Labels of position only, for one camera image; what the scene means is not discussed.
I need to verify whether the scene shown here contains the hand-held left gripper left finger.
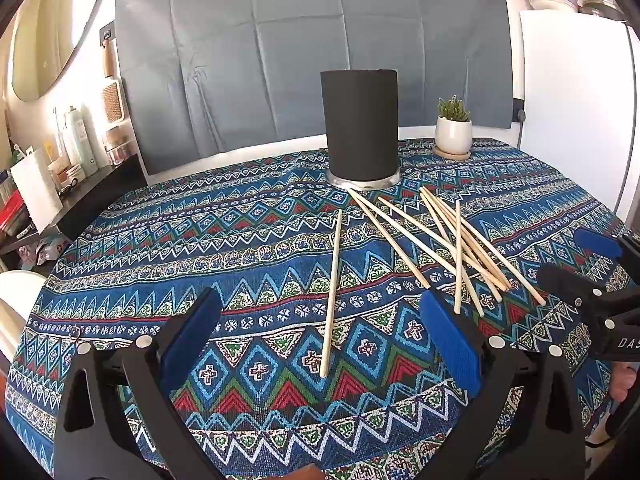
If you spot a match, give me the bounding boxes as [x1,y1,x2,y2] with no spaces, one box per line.
[52,287,236,480]

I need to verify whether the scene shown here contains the grey backdrop sheet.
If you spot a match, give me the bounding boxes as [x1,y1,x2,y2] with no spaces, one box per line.
[114,0,518,176]

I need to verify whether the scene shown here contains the white refrigerator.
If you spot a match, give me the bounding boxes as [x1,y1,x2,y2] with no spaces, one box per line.
[517,10,640,226]

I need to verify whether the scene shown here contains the round wall mirror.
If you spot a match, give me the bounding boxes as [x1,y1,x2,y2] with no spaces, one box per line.
[10,0,113,102]

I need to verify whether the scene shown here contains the round wooden saucer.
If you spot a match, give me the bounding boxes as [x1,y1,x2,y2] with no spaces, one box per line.
[432,145,473,160]

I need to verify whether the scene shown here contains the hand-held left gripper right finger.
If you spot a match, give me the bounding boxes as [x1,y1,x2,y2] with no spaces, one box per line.
[419,290,586,480]

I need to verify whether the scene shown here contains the single wooden chopstick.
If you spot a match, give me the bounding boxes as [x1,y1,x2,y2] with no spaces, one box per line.
[320,209,344,378]

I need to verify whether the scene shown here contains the white bowl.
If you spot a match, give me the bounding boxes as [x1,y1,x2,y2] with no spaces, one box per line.
[527,0,578,13]

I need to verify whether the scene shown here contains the small green succulent plant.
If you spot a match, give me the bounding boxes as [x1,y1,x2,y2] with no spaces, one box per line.
[437,94,472,122]

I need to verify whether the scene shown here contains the glass jar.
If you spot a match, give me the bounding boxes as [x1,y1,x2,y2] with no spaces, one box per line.
[105,127,132,166]

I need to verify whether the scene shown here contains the white ceramic plant pot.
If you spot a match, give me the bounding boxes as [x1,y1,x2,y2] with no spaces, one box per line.
[434,116,473,153]

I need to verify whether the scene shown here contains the white spray bottle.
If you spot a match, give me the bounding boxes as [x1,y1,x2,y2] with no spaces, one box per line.
[64,106,90,177]

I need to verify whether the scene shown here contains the white paper card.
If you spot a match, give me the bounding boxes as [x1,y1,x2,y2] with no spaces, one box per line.
[11,149,63,233]

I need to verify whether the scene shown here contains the red books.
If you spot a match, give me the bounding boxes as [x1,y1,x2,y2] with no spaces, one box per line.
[0,170,31,238]

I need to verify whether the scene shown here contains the blue patterned tablecloth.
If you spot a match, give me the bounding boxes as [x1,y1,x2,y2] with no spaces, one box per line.
[2,137,633,480]

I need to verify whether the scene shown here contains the pile of wooden chopsticks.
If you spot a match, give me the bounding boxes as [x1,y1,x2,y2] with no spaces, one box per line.
[348,186,547,317]

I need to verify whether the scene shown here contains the black cylindrical utensil holder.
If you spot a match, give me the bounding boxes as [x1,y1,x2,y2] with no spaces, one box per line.
[320,67,402,191]

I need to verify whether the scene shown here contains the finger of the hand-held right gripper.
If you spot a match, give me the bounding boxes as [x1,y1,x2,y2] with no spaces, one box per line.
[536,264,640,322]
[573,228,640,292]

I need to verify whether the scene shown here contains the wooden hairbrush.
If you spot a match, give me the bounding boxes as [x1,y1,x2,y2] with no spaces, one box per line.
[101,42,126,123]

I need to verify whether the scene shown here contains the person's right hand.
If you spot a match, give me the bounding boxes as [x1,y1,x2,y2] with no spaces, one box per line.
[609,360,640,404]

